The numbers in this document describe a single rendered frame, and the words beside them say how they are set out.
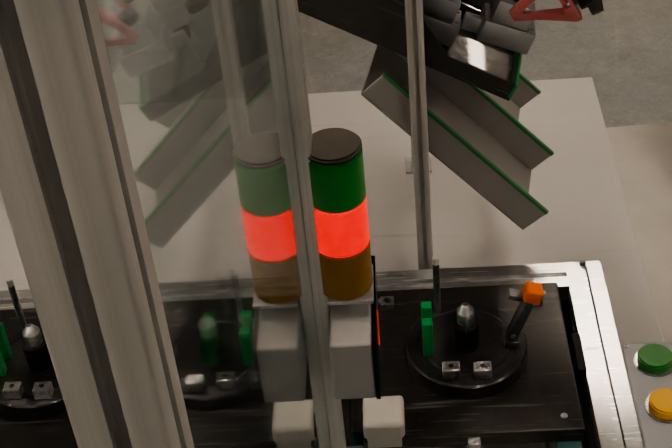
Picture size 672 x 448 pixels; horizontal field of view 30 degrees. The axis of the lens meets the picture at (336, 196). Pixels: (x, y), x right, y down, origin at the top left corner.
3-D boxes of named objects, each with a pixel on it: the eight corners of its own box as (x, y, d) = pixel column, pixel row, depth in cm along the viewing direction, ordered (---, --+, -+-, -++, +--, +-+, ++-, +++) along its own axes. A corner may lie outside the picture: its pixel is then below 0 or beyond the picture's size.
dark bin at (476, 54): (517, 44, 158) (543, -3, 154) (509, 101, 148) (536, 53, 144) (312, -44, 156) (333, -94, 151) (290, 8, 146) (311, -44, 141)
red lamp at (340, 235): (369, 221, 113) (366, 177, 110) (369, 257, 109) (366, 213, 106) (314, 224, 113) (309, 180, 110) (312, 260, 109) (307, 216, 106)
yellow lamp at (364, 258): (372, 263, 116) (369, 222, 113) (373, 299, 112) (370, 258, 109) (319, 266, 116) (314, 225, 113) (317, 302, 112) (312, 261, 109)
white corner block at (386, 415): (404, 418, 142) (403, 393, 139) (406, 449, 138) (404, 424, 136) (363, 419, 142) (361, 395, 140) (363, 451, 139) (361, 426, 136)
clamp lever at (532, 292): (518, 330, 145) (542, 283, 140) (520, 342, 143) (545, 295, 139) (489, 323, 144) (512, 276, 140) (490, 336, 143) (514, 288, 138)
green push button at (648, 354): (668, 353, 146) (670, 341, 145) (675, 378, 143) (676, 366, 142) (633, 355, 146) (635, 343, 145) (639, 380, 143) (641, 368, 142)
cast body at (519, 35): (524, 36, 153) (547, -12, 149) (526, 55, 150) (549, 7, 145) (459, 17, 152) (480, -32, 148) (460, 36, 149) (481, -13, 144)
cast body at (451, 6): (452, 29, 155) (475, -17, 150) (450, 48, 151) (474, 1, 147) (389, 5, 154) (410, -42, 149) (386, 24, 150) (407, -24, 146)
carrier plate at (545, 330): (556, 293, 156) (557, 280, 155) (584, 441, 137) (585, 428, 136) (364, 302, 157) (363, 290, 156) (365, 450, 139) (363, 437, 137)
